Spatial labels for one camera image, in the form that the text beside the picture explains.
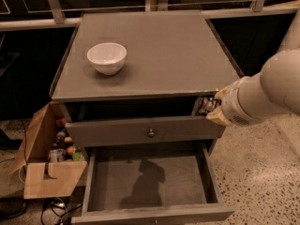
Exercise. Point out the open cardboard box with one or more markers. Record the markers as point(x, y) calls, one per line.
point(46, 179)

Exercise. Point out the green packet in box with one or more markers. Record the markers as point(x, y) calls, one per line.
point(78, 155)

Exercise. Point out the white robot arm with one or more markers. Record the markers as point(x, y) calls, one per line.
point(275, 90)

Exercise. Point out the black rxbar chocolate bar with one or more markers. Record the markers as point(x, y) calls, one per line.
point(205, 105)

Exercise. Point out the grey top drawer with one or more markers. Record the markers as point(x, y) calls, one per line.
point(133, 131)

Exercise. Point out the clear jar in box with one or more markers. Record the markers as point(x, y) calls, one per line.
point(57, 155)

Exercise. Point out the red apple in box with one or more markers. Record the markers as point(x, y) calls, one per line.
point(70, 150)

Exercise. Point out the grey drawer cabinet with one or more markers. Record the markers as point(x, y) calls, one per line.
point(173, 58)

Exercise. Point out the metal railing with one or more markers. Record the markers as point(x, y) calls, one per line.
point(38, 14)

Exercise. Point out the dark bottle in box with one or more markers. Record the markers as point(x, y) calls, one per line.
point(60, 138)

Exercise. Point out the metal drawer knob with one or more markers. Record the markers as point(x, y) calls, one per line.
point(151, 133)

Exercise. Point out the grey open middle drawer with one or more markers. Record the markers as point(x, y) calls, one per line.
point(170, 183)

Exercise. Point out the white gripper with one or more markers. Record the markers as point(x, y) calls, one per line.
point(232, 105)

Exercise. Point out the white ceramic bowl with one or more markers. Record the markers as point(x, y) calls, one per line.
point(107, 58)

